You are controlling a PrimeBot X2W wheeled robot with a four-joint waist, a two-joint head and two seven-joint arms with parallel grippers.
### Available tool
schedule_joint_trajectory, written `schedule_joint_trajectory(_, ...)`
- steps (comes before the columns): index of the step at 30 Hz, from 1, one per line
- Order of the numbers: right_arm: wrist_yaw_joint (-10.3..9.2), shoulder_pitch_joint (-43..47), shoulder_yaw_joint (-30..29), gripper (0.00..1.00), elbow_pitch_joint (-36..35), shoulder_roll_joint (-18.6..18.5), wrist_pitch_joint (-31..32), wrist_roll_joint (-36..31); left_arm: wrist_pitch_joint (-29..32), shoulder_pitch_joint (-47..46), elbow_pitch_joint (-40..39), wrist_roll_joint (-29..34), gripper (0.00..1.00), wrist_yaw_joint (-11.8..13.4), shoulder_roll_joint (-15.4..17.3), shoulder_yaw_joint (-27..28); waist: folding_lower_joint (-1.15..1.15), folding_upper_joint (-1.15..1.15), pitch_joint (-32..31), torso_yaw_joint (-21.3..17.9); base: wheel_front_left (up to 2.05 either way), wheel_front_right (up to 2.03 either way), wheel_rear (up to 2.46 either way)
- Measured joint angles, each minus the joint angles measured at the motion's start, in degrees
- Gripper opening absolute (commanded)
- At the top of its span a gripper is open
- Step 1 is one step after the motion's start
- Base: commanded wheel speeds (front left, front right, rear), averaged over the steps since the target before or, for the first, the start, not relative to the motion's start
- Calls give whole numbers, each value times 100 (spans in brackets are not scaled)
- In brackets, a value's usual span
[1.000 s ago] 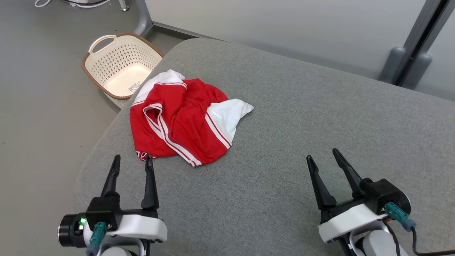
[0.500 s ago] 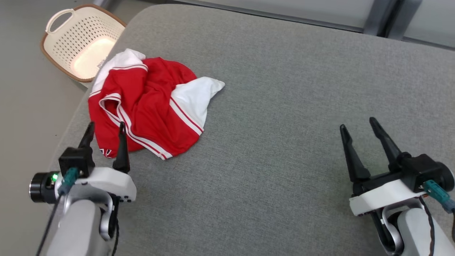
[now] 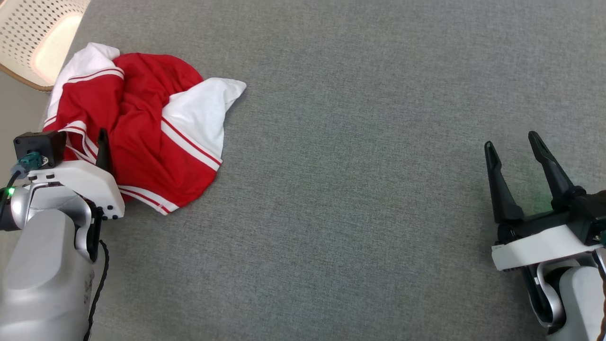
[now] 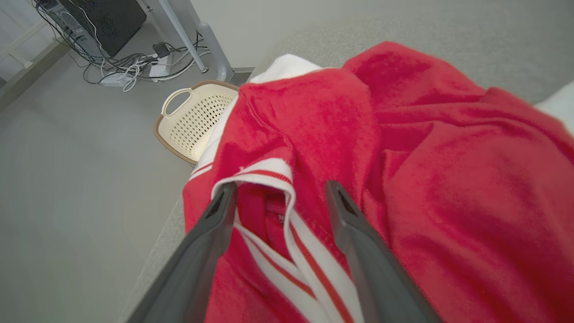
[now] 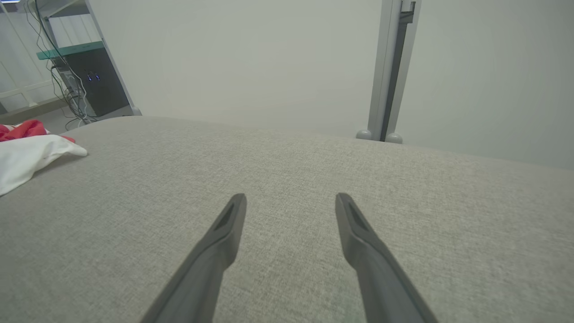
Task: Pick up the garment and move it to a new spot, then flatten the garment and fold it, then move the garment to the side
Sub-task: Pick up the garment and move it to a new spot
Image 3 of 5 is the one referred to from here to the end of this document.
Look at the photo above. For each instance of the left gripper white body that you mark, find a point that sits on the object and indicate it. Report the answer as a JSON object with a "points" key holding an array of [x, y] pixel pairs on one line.
{"points": [[94, 187]]}

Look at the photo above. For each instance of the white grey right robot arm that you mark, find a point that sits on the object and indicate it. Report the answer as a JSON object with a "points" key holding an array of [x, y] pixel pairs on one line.
{"points": [[582, 303]]}

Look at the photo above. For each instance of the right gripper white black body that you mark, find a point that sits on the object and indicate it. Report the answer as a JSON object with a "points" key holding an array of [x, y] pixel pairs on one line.
{"points": [[539, 246]]}

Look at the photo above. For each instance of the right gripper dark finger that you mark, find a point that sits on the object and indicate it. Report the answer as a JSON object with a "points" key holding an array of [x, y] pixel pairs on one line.
{"points": [[554, 180], [503, 194]]}

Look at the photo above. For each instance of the teal left camera connector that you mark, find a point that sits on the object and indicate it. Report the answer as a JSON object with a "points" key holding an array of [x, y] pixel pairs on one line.
{"points": [[29, 163]]}

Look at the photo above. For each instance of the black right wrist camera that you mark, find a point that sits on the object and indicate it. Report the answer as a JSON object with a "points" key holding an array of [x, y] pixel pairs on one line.
{"points": [[592, 213]]}

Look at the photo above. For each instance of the cream perforated laundry basket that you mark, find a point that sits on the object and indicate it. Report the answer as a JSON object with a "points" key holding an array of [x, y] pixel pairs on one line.
{"points": [[28, 38]]}

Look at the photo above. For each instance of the red Bulls 23 jersey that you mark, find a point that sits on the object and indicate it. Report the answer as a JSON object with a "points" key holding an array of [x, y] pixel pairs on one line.
{"points": [[151, 156]]}

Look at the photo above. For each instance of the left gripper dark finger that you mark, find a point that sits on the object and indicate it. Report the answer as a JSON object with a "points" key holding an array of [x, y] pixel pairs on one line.
{"points": [[104, 151]]}

